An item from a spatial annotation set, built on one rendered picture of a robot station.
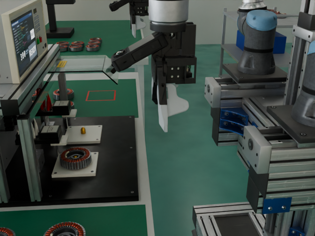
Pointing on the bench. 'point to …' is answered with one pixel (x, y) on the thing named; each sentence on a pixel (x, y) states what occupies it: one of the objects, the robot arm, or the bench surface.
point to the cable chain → (9, 123)
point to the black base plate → (60, 191)
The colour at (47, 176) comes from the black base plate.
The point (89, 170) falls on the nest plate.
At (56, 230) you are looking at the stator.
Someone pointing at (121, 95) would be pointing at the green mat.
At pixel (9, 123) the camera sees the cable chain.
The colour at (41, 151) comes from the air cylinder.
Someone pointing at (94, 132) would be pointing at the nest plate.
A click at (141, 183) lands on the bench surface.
